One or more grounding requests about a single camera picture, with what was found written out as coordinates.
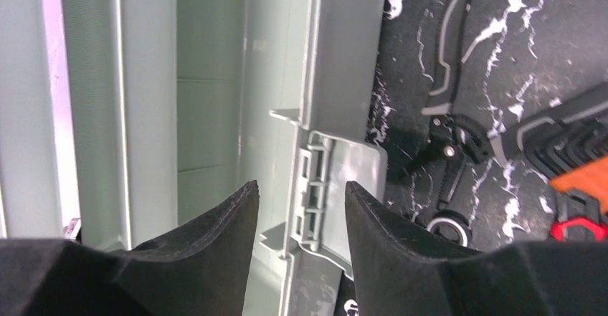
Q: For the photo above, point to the green handled screwdriver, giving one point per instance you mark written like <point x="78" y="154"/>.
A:
<point x="452" y="138"/>

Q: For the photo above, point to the black marbled table mat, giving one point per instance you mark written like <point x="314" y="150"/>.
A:
<point x="525" y="53"/>

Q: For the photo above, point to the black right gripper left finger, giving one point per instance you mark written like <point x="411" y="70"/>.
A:
<point x="199" y="268"/>

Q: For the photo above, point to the red handled pliers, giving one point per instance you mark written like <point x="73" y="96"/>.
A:
<point x="579" y="218"/>

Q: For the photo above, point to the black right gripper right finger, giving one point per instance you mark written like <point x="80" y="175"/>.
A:
<point x="401" y="269"/>

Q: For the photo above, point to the red black utility knife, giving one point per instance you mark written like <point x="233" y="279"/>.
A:
<point x="560" y="138"/>

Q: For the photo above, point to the orange utility knife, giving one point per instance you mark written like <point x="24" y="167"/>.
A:
<point x="590" y="179"/>

